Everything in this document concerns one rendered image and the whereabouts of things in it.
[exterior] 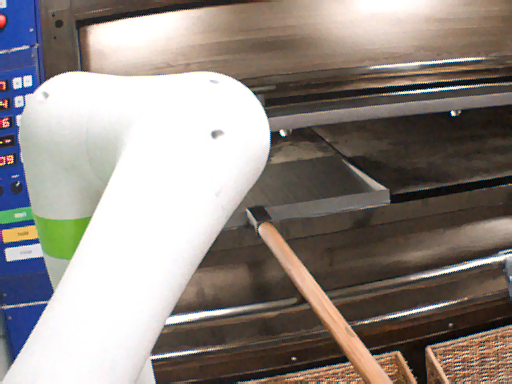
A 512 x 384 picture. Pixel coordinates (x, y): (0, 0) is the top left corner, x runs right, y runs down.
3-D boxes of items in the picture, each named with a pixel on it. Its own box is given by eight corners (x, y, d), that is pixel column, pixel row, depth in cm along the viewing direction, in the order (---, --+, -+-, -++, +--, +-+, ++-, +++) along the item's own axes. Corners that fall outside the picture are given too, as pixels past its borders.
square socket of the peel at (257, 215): (276, 236, 202) (275, 219, 201) (256, 239, 201) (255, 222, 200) (265, 221, 210) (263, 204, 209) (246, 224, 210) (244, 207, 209)
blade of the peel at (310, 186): (389, 202, 215) (389, 189, 215) (116, 243, 205) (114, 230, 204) (338, 155, 249) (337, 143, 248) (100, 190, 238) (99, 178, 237)
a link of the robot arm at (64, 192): (75, 89, 97) (151, 58, 107) (-9, 89, 104) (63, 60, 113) (100, 269, 103) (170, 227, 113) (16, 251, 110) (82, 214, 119)
